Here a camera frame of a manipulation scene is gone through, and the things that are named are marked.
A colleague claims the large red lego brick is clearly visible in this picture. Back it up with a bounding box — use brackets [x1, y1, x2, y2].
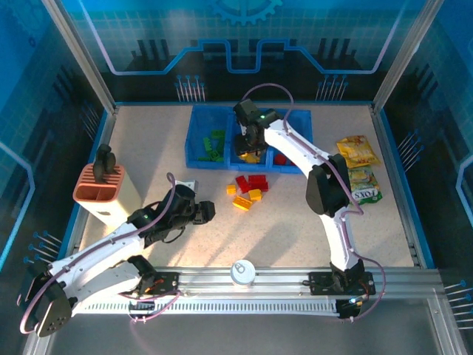
[248, 174, 269, 192]

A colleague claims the orange-yellow lego brick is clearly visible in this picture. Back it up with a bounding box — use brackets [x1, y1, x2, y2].
[232, 195, 253, 212]

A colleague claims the blue three-compartment bin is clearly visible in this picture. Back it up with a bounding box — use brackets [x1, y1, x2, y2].
[183, 104, 314, 175]

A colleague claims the cream knife block orange top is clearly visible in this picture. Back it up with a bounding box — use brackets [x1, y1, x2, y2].
[72, 163, 143, 226]

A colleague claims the white round can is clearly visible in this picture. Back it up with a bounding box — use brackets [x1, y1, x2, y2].
[229, 259, 256, 286]

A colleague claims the yellow snack bag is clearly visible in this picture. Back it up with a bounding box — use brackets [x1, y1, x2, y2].
[336, 135, 382, 169]

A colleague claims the black controller box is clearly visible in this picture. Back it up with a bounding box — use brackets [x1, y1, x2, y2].
[127, 295, 157, 315]
[337, 294, 367, 322]

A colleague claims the green snack bag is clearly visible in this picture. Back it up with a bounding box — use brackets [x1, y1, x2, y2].
[338, 164, 383, 206]

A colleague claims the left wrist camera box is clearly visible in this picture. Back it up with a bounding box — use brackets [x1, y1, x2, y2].
[174, 178, 200, 194]

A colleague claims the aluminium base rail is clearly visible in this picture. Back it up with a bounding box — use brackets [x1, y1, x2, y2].
[43, 266, 446, 299]

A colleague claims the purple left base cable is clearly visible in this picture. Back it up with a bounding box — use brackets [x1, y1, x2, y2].
[121, 275, 187, 325]

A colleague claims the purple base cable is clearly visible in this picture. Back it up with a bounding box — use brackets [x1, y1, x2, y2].
[350, 257, 387, 323]
[121, 275, 187, 325]

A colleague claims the white slotted cable duct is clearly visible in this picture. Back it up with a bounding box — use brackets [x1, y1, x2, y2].
[73, 297, 341, 316]

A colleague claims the aluminium side rail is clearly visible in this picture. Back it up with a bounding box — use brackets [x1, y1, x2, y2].
[54, 105, 120, 273]

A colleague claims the aluminium frame post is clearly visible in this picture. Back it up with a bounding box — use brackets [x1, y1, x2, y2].
[39, 0, 120, 116]
[370, 0, 446, 112]

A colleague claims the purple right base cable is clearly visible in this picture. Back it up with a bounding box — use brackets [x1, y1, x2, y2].
[350, 257, 387, 323]

